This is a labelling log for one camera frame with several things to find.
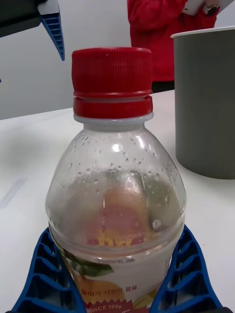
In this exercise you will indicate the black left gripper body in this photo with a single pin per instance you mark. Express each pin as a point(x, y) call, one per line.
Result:
point(17, 14)

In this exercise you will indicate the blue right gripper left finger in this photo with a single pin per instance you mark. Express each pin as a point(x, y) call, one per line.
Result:
point(44, 281)

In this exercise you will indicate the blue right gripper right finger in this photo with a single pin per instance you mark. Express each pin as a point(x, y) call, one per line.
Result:
point(191, 281)

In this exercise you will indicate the clear bottle with red cap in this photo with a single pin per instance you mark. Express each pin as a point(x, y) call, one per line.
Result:
point(115, 171)

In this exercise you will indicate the white handheld device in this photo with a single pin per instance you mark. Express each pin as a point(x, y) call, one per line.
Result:
point(193, 6)

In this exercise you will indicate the person's hand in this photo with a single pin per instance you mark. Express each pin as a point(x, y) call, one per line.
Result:
point(211, 9)

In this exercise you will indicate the person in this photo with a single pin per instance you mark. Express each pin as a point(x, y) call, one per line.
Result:
point(156, 36)

